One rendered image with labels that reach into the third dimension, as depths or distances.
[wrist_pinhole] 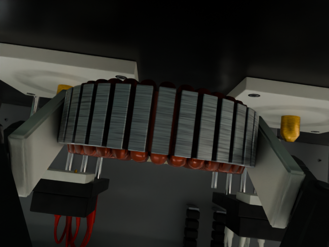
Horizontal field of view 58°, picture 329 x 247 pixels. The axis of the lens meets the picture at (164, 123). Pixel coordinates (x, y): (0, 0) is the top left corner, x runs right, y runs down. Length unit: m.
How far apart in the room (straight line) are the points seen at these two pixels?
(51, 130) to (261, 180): 0.11
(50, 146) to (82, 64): 0.11
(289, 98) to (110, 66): 0.15
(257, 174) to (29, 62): 0.20
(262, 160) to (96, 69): 0.15
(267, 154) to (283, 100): 0.13
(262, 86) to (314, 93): 0.04
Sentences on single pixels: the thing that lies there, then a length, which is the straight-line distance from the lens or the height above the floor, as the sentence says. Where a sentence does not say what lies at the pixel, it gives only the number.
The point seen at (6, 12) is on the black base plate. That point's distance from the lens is 0.22.
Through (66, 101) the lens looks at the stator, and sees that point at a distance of 0.16.
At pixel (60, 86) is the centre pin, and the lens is 0.33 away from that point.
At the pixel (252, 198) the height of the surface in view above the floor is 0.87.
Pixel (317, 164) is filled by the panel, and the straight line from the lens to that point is 0.65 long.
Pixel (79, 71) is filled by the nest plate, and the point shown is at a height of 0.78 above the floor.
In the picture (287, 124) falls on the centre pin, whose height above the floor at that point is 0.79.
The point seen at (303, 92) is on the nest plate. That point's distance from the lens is 0.28.
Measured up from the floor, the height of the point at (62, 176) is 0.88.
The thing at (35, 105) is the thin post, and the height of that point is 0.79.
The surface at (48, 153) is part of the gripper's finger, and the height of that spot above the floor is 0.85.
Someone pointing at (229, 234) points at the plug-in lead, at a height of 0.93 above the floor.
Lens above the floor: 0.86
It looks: 9 degrees down
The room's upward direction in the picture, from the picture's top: 173 degrees counter-clockwise
